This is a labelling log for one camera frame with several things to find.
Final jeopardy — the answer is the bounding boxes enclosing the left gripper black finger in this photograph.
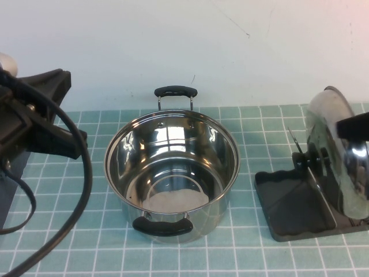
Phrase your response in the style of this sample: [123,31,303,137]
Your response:
[28,121,88,160]
[14,68,71,125]

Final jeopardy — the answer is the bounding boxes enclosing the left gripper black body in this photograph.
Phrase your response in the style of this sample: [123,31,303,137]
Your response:
[0,85,36,154]

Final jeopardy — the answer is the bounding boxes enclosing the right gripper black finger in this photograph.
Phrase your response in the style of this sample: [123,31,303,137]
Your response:
[336,111,369,142]

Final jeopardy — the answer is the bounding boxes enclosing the stainless steel lid black knob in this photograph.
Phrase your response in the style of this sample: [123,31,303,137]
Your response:
[292,85,369,220]

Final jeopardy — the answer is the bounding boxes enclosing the teal grid tablecloth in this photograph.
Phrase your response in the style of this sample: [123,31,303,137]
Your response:
[0,103,369,277]

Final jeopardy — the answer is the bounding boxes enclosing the thick black cable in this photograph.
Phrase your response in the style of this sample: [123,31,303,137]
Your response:
[0,69,95,277]

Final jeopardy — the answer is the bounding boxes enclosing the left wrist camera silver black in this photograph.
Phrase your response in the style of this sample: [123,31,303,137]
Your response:
[0,51,20,80]

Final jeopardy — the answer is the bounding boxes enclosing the thin black cable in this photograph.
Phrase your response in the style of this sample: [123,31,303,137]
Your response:
[0,169,37,235]

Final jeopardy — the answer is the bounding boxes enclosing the black tray wire lid rack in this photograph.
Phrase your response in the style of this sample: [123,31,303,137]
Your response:
[255,126,369,242]

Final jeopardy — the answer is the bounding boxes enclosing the stainless steel pot black handles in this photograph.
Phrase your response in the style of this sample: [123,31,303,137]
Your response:
[104,85,240,245]

